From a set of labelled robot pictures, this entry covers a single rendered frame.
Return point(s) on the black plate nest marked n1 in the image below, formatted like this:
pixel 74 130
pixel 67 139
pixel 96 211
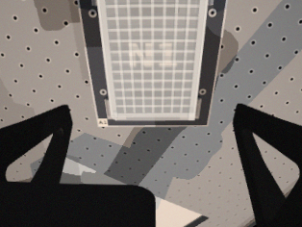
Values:
pixel 96 70

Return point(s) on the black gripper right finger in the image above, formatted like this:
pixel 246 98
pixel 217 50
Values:
pixel 270 206

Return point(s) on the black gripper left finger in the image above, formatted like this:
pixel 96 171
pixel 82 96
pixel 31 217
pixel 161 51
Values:
pixel 18 138

